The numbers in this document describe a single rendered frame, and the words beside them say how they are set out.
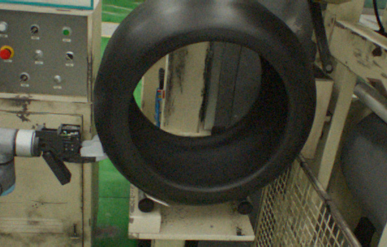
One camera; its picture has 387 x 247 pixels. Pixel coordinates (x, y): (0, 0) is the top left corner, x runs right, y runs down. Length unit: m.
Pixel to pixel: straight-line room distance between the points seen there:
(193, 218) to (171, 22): 0.62
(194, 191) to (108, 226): 1.48
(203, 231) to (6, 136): 0.61
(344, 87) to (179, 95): 0.55
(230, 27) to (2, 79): 1.16
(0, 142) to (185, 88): 0.60
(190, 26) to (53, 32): 0.92
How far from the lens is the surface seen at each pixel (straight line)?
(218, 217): 1.38
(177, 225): 1.33
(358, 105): 1.91
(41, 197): 2.11
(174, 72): 1.45
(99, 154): 1.23
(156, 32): 1.00
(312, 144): 1.58
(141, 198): 1.23
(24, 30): 1.85
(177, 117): 1.51
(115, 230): 2.57
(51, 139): 1.23
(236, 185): 1.18
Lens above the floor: 1.62
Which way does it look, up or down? 25 degrees down
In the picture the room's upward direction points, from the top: 7 degrees clockwise
